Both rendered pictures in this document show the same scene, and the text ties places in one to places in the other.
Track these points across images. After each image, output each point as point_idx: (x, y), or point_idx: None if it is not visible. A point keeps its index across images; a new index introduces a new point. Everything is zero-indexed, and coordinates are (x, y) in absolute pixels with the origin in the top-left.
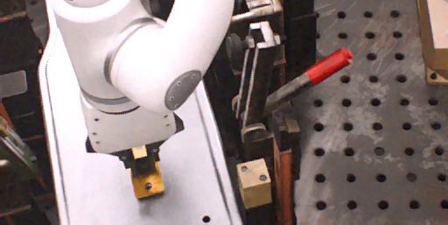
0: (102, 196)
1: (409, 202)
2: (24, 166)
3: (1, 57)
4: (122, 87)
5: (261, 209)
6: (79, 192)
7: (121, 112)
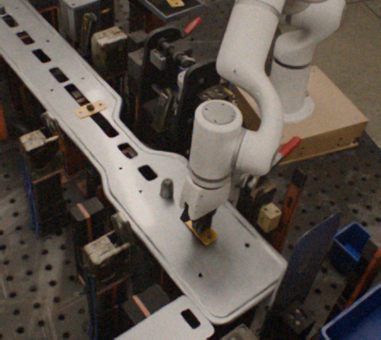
0: (185, 250)
1: (294, 228)
2: (134, 246)
3: (42, 202)
4: (245, 164)
5: (270, 233)
6: (170, 252)
7: (219, 187)
